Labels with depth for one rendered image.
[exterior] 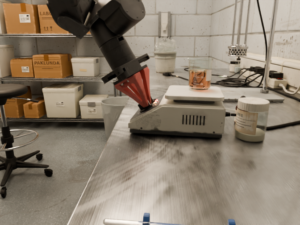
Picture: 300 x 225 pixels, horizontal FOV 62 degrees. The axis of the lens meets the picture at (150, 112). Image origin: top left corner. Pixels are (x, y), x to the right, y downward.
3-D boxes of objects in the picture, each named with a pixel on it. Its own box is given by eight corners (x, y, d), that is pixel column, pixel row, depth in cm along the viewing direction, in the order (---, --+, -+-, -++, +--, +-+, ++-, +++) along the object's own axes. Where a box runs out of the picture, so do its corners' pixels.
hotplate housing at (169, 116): (127, 134, 54) (127, 98, 52) (139, 116, 67) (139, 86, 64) (234, 141, 51) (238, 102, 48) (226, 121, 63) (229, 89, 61)
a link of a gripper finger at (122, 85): (168, 93, 56) (147, 55, 55) (151, 106, 51) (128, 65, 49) (147, 102, 61) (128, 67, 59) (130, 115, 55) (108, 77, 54)
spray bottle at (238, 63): (232, 72, 152) (234, 54, 149) (235, 72, 155) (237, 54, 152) (239, 73, 150) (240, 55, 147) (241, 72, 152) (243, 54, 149)
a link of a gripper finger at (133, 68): (165, 95, 55) (143, 57, 53) (147, 110, 50) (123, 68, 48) (144, 104, 59) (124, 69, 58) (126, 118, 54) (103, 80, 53)
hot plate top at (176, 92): (164, 99, 51) (164, 95, 51) (169, 88, 63) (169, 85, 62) (224, 102, 49) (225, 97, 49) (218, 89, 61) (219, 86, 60)
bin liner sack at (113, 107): (99, 151, 218) (97, 105, 206) (106, 137, 250) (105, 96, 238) (138, 152, 217) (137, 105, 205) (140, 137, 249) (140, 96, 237)
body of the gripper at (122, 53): (152, 60, 55) (135, 29, 54) (123, 75, 48) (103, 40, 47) (133, 71, 60) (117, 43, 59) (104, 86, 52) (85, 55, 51)
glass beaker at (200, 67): (213, 89, 58) (215, 54, 56) (209, 94, 53) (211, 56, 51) (187, 88, 60) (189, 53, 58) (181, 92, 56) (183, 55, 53)
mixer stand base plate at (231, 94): (193, 101, 83) (193, 98, 82) (186, 89, 102) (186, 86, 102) (285, 102, 82) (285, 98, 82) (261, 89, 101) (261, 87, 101)
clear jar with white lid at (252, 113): (244, 130, 56) (248, 95, 54) (270, 138, 52) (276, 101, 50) (228, 136, 53) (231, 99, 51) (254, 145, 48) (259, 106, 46)
